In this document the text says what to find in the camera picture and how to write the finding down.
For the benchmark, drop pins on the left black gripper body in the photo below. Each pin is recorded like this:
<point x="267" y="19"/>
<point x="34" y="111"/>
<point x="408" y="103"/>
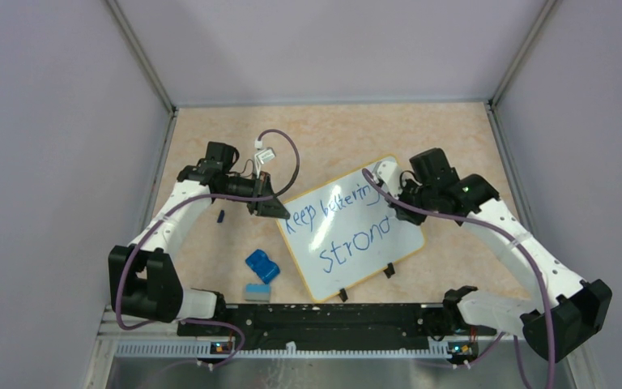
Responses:
<point x="242" y="186"/>

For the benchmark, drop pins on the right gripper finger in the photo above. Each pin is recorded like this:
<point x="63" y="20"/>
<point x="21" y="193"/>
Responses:
<point x="401" y="213"/>
<point x="418" y="218"/>

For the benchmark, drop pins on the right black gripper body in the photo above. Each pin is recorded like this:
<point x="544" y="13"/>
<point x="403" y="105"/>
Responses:
<point x="419" y="194"/>

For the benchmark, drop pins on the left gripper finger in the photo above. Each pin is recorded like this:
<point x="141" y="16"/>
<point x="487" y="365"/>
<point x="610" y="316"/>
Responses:
<point x="265" y="191"/>
<point x="271" y="208"/>

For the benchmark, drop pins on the yellow framed whiteboard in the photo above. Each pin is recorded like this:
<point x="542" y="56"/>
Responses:
<point x="343" y="231"/>

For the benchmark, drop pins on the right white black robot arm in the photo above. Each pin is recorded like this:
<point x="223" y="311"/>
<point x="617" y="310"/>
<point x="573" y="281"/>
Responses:
<point x="564" y="309"/>

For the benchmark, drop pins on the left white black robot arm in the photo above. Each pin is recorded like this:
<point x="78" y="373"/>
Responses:
<point x="143" y="280"/>

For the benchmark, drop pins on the grey blue toy brick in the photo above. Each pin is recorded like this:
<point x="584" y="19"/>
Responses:
<point x="258" y="293"/>

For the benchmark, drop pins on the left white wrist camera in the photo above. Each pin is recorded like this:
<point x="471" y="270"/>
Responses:
<point x="262" y="156"/>

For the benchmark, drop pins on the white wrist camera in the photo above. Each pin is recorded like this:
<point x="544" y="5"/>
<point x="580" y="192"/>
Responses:
<point x="262" y="156"/>
<point x="386" y="174"/>

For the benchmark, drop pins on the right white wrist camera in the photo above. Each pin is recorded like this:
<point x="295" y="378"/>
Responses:
<point x="386" y="174"/>

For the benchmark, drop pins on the whiteboard wire stand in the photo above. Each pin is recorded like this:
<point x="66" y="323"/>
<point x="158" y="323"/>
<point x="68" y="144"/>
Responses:
<point x="388" y="272"/>

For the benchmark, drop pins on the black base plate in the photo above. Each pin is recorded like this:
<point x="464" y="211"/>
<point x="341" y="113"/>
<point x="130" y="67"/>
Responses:
<point x="333" y="327"/>

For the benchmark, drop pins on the white slotted cable duct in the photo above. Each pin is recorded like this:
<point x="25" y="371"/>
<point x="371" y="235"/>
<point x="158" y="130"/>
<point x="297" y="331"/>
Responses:
<point x="199" y="349"/>

